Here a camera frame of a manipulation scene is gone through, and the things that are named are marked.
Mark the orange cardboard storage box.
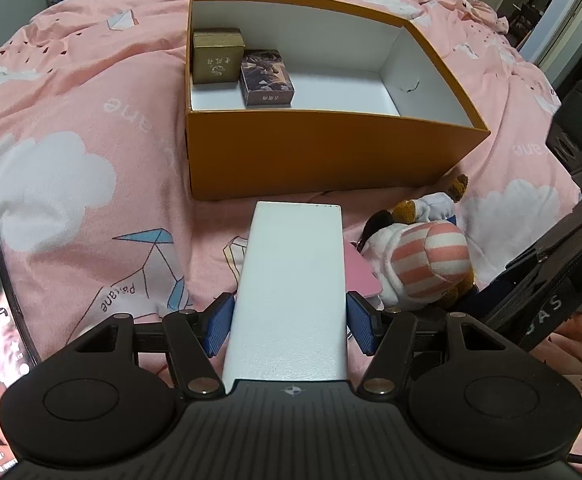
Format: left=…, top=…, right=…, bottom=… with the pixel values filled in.
left=185, top=0, right=492, bottom=202

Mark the white rectangular box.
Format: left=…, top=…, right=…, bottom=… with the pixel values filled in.
left=221, top=200, right=349, bottom=395

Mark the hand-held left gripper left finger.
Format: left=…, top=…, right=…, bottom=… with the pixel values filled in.
left=74, top=292, right=236, bottom=401

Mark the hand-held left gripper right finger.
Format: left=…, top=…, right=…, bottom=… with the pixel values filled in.
left=346, top=292, right=509, bottom=401

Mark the plush doll with striped hat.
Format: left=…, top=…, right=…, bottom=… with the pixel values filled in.
left=355, top=174, right=478, bottom=312

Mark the gold square box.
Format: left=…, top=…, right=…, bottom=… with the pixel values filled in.
left=191, top=28, right=245, bottom=85

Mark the dark printed card box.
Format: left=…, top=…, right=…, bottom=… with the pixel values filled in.
left=239, top=49, right=296, bottom=107

